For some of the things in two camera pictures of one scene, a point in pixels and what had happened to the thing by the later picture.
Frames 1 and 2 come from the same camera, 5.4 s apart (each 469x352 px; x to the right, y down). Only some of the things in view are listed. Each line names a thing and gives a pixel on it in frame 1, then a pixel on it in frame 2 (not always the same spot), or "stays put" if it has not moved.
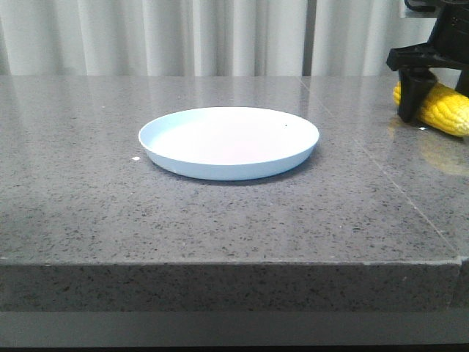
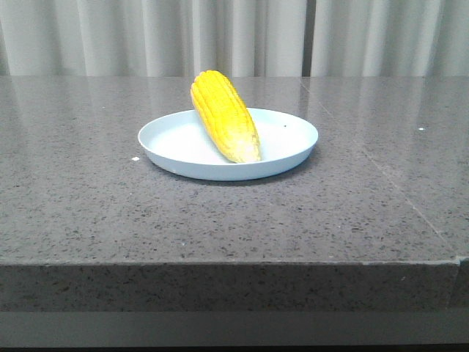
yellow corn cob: (443, 107) -> (226, 114)
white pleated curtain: (212, 38) stays put
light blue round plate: (228, 144) stays put
